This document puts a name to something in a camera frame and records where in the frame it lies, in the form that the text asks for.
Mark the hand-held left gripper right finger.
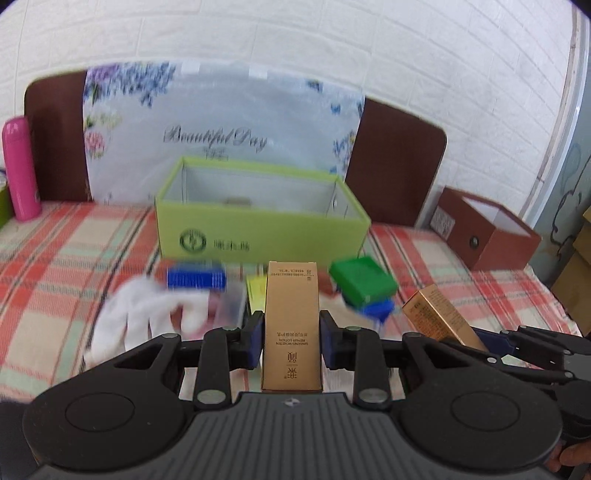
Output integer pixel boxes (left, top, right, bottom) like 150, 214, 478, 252
320, 310, 490, 411

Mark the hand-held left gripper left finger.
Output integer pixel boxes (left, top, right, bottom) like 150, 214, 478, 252
99, 310, 265, 411

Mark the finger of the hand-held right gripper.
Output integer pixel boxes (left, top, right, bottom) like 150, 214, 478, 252
480, 352, 578, 386
472, 324, 583, 365

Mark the tall gold carton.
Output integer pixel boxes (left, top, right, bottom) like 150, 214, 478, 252
261, 261, 324, 394

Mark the white glove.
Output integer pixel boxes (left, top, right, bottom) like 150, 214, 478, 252
166, 288, 220, 339

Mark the small gold carton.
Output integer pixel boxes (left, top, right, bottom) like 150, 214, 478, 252
401, 283, 488, 352

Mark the light green storage box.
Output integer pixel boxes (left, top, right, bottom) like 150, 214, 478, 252
154, 156, 373, 265

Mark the white plush toy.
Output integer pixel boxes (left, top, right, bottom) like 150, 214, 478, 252
84, 277, 178, 366

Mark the person's right hand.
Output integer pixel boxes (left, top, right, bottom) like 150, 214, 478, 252
556, 439, 591, 472

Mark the clear plastic case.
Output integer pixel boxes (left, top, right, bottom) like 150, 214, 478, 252
207, 281, 249, 326

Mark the small blue box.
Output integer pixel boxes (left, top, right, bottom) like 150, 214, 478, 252
358, 299, 396, 325

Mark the green square box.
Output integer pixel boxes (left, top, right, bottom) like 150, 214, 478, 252
328, 256, 399, 308

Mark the cardboard box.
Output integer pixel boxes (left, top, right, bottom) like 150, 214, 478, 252
551, 205, 591, 326

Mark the dark blue carton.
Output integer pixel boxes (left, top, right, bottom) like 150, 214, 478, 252
166, 262, 228, 292

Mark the brown open gift box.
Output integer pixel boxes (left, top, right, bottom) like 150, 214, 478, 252
429, 186, 542, 272

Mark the brown wooden headboard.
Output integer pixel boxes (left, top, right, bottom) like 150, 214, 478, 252
24, 69, 448, 228

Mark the plaid bed sheet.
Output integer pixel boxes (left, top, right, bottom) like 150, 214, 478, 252
0, 199, 583, 402

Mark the floral packaged bedding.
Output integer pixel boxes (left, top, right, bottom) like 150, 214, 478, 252
82, 61, 366, 207

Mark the green container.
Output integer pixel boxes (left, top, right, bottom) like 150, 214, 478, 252
0, 170, 14, 229

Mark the pink thermos bottle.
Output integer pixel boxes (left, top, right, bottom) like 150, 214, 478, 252
2, 116, 43, 223

